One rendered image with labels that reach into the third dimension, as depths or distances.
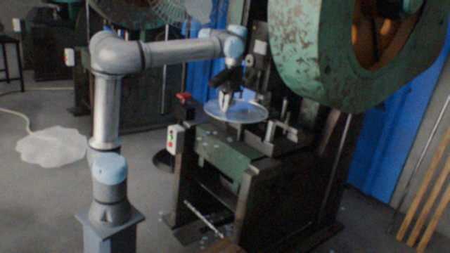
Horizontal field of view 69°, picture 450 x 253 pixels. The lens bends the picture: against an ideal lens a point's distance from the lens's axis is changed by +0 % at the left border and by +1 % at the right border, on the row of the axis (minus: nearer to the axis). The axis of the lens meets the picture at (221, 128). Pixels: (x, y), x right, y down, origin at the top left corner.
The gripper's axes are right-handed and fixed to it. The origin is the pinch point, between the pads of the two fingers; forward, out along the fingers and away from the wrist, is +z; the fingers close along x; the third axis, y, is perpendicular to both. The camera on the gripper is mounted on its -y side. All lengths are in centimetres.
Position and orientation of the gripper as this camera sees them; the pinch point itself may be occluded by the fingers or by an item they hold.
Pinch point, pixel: (223, 109)
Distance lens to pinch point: 141.6
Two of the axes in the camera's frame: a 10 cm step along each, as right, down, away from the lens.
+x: -6.3, -3.8, 6.8
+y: 7.6, -1.6, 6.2
